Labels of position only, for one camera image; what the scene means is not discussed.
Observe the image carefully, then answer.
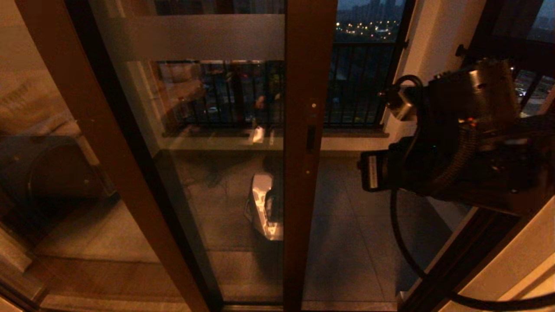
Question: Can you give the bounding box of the brown framed sliding glass door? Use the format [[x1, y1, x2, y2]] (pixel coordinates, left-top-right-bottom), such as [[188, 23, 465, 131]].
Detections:
[[85, 0, 339, 312]]

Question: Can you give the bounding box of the black balcony railing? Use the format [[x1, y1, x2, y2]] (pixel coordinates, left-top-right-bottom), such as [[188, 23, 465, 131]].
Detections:
[[455, 0, 555, 117], [158, 0, 410, 130]]

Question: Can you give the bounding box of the dark brown door jamb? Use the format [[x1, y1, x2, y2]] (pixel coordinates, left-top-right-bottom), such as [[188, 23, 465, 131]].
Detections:
[[397, 204, 555, 312]]

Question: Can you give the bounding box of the brown framed fixed glass panel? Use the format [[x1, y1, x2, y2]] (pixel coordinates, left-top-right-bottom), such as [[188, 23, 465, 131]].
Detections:
[[0, 0, 222, 312]]

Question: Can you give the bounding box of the black cable with white label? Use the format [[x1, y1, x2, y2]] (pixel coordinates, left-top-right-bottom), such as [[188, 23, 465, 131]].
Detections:
[[368, 74, 555, 312]]

